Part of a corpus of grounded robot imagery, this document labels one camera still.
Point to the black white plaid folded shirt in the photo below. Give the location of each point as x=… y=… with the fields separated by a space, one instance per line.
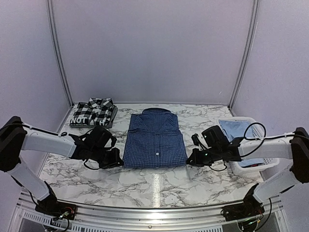
x=95 y=112

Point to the blue checked long sleeve shirt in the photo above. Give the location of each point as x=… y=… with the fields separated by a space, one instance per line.
x=154 y=140

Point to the left aluminium corner post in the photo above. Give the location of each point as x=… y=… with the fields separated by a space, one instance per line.
x=57 y=50

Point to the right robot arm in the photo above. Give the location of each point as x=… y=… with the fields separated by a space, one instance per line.
x=292 y=146

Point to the right aluminium corner post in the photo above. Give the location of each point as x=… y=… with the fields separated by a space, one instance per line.
x=247 y=49

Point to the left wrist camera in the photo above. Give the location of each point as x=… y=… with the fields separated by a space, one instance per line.
x=100 y=137

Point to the aluminium corner post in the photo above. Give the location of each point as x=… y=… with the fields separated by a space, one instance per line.
x=57 y=50
x=247 y=49

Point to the light blue folded shirt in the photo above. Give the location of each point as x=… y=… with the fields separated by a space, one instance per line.
x=234 y=129

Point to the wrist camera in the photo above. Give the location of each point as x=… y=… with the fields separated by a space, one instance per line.
x=214 y=138
x=100 y=137

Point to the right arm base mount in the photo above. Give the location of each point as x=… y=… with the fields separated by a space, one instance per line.
x=248 y=208

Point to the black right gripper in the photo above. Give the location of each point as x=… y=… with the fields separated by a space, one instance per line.
x=196 y=162

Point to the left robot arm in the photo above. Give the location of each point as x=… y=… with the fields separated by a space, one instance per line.
x=15 y=136

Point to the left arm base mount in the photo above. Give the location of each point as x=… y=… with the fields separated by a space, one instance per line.
x=56 y=210

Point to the white plastic laundry basket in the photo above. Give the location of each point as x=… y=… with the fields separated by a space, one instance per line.
x=254 y=133

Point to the aluminium front rail frame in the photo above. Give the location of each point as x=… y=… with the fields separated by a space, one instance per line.
x=95 y=218

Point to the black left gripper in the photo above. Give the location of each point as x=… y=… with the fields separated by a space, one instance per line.
x=115 y=160

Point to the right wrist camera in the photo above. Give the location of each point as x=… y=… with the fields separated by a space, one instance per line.
x=214 y=138

